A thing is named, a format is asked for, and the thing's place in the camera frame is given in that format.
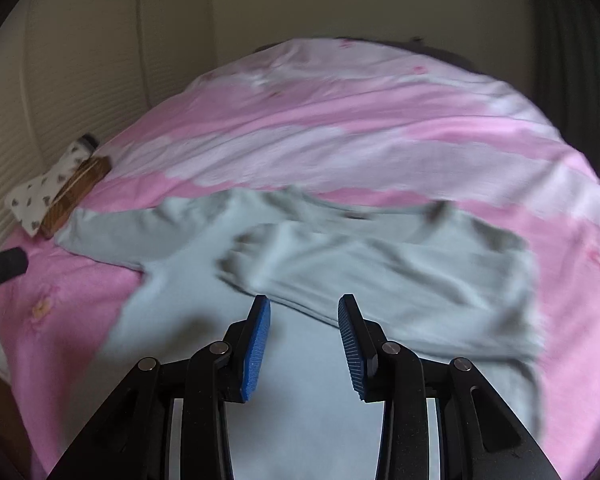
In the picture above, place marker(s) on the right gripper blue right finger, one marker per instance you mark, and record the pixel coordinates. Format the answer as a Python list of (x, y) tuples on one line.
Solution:
[(359, 347)]

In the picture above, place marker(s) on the green curtain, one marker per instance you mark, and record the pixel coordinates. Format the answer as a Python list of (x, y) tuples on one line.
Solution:
[(567, 71)]

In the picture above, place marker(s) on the light blue long-sleeve shirt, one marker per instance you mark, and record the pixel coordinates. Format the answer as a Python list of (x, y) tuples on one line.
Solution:
[(438, 280)]

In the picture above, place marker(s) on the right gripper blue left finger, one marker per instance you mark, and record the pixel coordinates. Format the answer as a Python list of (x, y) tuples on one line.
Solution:
[(247, 340)]

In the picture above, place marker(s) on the brown striped folded garment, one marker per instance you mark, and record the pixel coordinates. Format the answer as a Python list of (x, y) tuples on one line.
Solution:
[(83, 180)]

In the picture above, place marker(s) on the pink floral duvet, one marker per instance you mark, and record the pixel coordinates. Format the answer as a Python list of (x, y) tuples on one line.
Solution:
[(352, 123)]

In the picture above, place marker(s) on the dark grey headboard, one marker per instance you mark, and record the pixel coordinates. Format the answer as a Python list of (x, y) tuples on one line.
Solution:
[(430, 50)]

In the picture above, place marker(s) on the white wardrobe doors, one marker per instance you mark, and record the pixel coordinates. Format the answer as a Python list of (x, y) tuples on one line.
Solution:
[(69, 67)]

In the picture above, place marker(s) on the white patterned folded garment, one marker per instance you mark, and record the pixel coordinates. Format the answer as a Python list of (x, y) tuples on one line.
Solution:
[(30, 202)]

